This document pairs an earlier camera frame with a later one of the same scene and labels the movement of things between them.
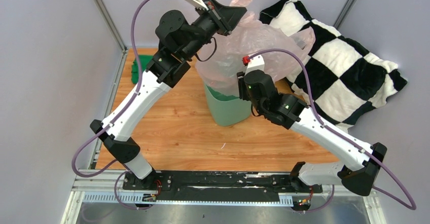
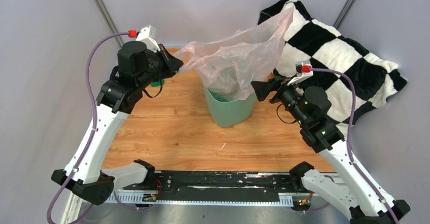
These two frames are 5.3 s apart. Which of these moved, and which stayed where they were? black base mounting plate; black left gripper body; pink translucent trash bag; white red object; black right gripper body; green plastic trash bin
Moved: black right gripper body; black left gripper body; white red object; pink translucent trash bag
Stayed: green plastic trash bin; black base mounting plate
